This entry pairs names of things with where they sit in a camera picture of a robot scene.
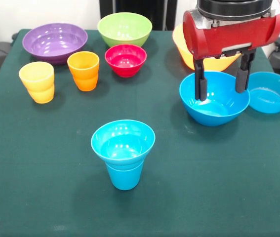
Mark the shallow blue bowl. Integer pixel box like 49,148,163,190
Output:
245,71,280,115

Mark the blue cup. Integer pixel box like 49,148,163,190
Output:
104,159,145,191

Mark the large yellow bowl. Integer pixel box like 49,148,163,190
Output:
172,24,242,72

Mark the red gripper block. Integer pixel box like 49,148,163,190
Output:
182,1,280,102

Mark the dark green tablecloth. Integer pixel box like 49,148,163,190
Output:
0,29,280,237

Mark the green bowl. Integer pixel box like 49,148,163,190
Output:
97,12,153,48

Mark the orange cup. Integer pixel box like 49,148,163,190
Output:
67,51,100,92

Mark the small ribbed teal bowl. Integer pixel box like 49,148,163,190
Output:
90,119,156,171

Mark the large blue bowl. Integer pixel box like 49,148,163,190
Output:
179,71,251,127

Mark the pink red bowl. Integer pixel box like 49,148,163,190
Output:
104,44,148,78

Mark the yellow cup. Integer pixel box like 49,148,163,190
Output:
18,61,55,104

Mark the purple bowl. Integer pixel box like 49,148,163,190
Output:
22,23,88,65

